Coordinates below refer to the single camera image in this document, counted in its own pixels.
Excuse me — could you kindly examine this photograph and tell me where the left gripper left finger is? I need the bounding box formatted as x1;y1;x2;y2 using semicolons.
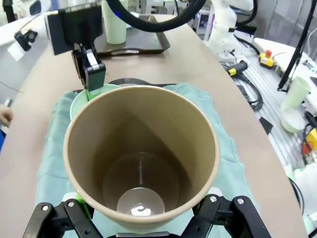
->
23;192;100;238

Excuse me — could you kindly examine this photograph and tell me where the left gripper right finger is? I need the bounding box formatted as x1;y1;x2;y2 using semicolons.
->
183;187;275;238

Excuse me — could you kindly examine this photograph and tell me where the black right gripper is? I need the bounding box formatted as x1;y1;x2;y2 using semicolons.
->
45;2;107;101

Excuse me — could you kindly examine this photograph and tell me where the light green bowl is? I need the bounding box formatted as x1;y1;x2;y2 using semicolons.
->
69;83;119;122

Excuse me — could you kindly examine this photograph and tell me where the green cloth mat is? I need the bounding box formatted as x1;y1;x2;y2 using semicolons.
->
34;82;261;238

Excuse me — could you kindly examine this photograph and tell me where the tall light green cup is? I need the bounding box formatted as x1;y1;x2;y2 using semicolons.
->
101;0;128;45

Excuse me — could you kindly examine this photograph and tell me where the tall beige cup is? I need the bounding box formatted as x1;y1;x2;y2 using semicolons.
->
63;85;221;230

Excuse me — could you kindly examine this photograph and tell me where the person's right forearm blue sleeve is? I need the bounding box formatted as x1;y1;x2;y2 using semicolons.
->
0;128;6;159

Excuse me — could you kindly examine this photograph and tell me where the dark brown plastic tray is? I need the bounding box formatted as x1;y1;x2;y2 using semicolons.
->
94;14;171;58
108;78;179;87

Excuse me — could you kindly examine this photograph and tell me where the person's right hand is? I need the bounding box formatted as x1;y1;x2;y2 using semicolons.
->
0;104;13;128

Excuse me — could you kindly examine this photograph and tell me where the white table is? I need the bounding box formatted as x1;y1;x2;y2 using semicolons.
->
0;11;59;48

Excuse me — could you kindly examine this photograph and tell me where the yellow emergency stop box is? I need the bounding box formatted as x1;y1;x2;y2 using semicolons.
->
302;127;317;164
259;49;277;70

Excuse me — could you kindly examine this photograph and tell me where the white bowl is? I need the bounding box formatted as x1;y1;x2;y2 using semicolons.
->
281;108;306;133

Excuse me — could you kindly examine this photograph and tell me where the tall white cup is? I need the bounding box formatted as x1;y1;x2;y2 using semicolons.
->
281;76;312;111

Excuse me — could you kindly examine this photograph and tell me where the black and yellow hand tool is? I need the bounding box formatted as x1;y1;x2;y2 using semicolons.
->
226;60;248;77

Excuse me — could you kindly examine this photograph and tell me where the black stand pole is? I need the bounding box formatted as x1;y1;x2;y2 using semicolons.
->
277;0;317;91

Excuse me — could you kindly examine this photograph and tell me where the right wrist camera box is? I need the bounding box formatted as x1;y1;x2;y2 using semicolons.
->
7;28;38;62

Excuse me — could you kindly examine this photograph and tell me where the right arm black cable sleeve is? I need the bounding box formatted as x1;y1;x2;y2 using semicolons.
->
106;0;208;33

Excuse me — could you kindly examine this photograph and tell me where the black cable bundle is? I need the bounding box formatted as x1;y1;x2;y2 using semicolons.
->
235;76;264;112

